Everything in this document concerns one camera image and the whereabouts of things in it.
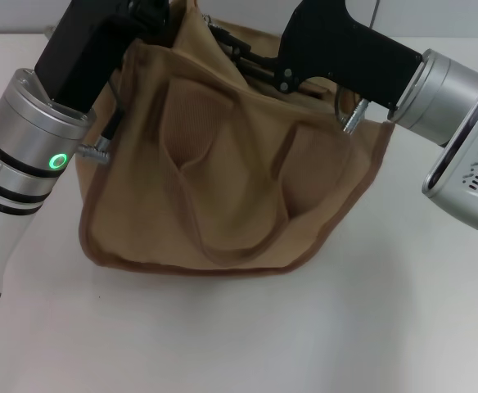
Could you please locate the khaki canvas food bag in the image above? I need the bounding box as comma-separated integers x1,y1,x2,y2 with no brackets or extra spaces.
78,0,396,274

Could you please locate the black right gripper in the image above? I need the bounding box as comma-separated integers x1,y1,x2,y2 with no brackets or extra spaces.
221,0,423,112

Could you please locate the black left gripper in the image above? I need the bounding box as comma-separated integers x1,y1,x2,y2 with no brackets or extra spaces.
33,0,171,114

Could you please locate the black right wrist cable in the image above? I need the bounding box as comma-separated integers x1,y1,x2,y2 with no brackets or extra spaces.
331,87,372,135

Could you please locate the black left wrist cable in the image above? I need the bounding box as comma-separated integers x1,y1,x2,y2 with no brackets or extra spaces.
79,79,126,165

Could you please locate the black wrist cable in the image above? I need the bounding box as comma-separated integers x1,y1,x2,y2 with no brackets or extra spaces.
79,79,126,165
331,87,372,135

